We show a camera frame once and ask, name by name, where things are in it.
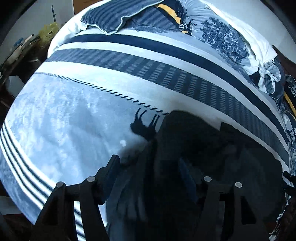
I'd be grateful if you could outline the striped blue pillow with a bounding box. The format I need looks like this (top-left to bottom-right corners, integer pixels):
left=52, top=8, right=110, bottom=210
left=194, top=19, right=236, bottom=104
left=81, top=0, right=193, bottom=36

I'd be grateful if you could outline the blue tree-print pillow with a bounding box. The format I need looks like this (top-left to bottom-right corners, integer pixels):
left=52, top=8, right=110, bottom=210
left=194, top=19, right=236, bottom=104
left=180, top=0, right=286, bottom=99

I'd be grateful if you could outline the blue striped bed duvet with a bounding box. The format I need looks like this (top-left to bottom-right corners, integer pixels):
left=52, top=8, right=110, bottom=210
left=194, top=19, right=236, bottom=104
left=0, top=23, right=292, bottom=241

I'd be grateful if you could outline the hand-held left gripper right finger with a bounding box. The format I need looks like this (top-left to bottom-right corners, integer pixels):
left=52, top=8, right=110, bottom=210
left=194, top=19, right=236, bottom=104
left=178, top=159, right=271, bottom=241

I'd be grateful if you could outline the blue pillow with yellow stripe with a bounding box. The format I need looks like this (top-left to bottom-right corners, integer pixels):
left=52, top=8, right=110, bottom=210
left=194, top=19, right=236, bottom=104
left=282, top=75, right=296, bottom=111

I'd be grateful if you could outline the cluttered side table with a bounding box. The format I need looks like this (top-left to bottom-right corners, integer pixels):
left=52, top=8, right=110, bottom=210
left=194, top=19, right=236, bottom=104
left=0, top=34, right=50, bottom=109

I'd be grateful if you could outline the yellow green plastic bag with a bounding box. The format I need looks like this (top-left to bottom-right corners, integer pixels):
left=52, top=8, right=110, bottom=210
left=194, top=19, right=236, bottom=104
left=38, top=22, right=60, bottom=45

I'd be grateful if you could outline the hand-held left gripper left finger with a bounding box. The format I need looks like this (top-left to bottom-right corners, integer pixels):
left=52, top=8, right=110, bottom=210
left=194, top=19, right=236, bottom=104
left=35, top=155, right=121, bottom=241

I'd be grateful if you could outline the black puffer jacket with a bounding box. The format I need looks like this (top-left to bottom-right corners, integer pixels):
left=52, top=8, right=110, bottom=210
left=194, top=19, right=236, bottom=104
left=107, top=110, right=288, bottom=241

